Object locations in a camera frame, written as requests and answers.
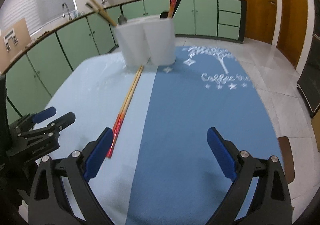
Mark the black oven cabinet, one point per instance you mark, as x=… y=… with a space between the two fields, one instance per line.
x=309 y=81

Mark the chrome sink faucet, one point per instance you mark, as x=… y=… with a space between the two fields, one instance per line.
x=66 y=12

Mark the grey spoon in holder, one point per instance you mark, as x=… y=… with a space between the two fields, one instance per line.
x=122 y=19

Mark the green lower kitchen cabinets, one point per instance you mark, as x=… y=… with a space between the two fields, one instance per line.
x=36 y=70

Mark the cardboard board with brackets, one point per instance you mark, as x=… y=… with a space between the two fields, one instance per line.
x=13 y=41

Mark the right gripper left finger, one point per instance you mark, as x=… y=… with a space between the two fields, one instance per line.
x=48 y=202

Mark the light blue place mat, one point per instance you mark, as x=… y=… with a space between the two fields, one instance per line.
x=94 y=92

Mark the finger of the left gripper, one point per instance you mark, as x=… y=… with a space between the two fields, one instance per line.
x=53 y=127
x=27 y=122

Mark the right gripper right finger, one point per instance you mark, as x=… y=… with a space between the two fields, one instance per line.
x=271 y=202

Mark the black ladle in holder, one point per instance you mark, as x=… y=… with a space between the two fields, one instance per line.
x=164 y=14

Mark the dark-tipped chopstick in holder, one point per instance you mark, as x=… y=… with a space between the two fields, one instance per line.
x=102 y=14

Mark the dark blue place mat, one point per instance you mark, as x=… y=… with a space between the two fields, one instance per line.
x=177 y=178

